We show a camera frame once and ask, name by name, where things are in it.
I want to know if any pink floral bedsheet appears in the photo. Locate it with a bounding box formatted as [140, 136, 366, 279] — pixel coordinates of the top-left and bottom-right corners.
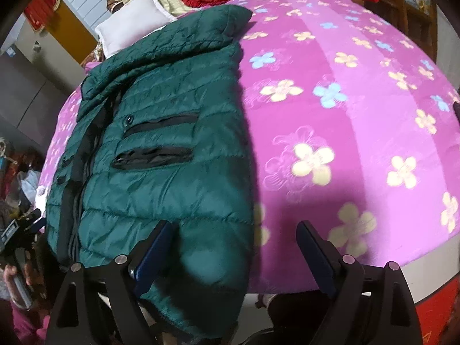
[38, 0, 460, 294]

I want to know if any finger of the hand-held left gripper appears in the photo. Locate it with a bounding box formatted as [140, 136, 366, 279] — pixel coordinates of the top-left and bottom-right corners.
[26, 217, 47, 236]
[16, 208, 42, 225]

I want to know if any wooden bed headboard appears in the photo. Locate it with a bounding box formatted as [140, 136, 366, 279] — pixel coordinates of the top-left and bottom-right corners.
[47, 0, 113, 66]

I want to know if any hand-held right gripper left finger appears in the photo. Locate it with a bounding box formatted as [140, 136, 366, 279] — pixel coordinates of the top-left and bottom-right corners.
[46, 220, 175, 345]

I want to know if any red bed base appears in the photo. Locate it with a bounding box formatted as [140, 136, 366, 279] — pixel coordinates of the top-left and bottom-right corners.
[414, 288, 459, 345]

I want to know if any person's left hand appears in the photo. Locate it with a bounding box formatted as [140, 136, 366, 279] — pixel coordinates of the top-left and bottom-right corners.
[3, 263, 38, 297]

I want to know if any white pillow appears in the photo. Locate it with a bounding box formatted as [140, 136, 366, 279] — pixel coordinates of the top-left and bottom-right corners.
[95, 0, 177, 59]

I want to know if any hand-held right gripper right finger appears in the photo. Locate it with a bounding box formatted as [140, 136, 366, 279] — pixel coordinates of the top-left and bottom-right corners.
[296, 220, 423, 345]

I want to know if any green puffer jacket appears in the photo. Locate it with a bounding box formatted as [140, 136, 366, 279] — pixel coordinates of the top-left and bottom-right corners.
[45, 5, 262, 336]

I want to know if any red hanging ornament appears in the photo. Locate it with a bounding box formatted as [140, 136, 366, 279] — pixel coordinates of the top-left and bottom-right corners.
[24, 0, 61, 31]

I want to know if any person's left forearm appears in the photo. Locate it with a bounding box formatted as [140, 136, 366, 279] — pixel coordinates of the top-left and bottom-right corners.
[10, 299, 50, 345]

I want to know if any grey wardrobe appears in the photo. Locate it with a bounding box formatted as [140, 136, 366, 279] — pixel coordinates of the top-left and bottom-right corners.
[0, 7, 95, 141]

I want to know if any wooden chair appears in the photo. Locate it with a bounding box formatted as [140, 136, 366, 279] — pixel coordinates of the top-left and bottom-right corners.
[381, 0, 438, 58]

